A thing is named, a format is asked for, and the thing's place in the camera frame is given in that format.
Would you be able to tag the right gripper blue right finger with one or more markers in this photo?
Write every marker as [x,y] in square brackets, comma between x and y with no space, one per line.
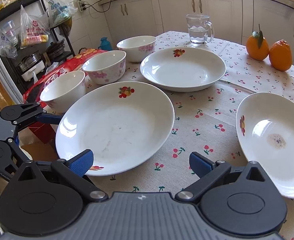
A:
[210,175]

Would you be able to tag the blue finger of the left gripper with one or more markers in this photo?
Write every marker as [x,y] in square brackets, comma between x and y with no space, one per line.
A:
[11,158]
[24,115]

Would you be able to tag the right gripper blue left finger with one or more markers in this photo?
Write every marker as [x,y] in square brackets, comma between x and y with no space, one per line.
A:
[72,171]

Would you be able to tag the white floral bowl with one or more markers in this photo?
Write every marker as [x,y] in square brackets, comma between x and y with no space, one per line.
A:
[64,91]
[106,67]
[137,48]

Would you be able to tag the white plate with stain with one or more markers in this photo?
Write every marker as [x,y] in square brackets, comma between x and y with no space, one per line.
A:
[265,128]

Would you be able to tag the white kitchen cabinets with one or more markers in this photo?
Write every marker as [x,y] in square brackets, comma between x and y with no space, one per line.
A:
[233,20]

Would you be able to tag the red snack box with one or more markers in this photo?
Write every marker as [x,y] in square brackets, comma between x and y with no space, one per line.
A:
[73,64]

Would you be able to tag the black storage shelf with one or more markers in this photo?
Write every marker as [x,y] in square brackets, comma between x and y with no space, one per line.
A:
[24,65]

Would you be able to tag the plastic bag with snacks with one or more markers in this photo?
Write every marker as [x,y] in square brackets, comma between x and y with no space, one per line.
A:
[33,29]

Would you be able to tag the teal thermos bottle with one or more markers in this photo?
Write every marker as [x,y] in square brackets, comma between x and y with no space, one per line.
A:
[105,44]

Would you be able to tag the white power strip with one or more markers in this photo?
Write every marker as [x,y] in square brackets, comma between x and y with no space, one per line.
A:
[81,5]

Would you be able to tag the orange with leaf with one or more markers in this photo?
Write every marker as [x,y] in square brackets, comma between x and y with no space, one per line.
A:
[257,46]

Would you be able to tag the bumpy orange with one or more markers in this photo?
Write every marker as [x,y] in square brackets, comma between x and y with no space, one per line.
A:
[280,56]

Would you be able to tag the glass water mug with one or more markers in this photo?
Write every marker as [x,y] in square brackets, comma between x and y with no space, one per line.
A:
[201,30]

